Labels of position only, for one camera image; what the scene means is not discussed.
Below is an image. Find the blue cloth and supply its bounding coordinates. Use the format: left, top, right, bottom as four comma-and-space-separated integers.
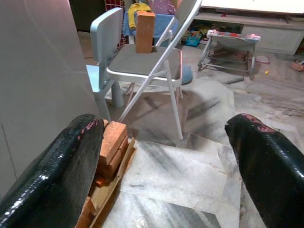
122, 11, 178, 46

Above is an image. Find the blue round stool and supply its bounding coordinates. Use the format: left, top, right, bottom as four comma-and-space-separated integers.
181, 65, 193, 86

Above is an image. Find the small pink basket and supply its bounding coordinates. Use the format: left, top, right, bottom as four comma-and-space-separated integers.
291, 59, 304, 72

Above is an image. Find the light blue child chair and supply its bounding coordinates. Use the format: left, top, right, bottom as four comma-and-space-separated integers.
85, 7, 125, 109

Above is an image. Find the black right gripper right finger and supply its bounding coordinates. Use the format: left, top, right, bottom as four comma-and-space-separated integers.
224, 113, 304, 228

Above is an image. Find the purple patterned cloth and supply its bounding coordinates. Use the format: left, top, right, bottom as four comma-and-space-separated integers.
152, 0, 177, 15

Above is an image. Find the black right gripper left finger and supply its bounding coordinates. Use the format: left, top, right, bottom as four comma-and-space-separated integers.
0, 114, 105, 228

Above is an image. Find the white low cabinet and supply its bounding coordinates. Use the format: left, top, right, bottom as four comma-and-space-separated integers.
192, 0, 304, 56

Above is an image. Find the grey metal folding chair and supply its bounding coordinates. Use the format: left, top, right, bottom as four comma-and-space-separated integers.
105, 0, 202, 141

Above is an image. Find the baby bouncer with colourful fabric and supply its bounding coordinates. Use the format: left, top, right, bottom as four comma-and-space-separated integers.
197, 29, 262, 81

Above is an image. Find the upright orange brick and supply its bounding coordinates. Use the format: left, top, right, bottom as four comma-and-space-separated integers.
135, 11, 156, 54

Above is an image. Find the yellow green cloth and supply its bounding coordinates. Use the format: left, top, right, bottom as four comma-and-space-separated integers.
127, 2, 152, 30

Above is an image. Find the colourful toy box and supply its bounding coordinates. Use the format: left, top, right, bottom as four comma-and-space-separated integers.
184, 28, 204, 47

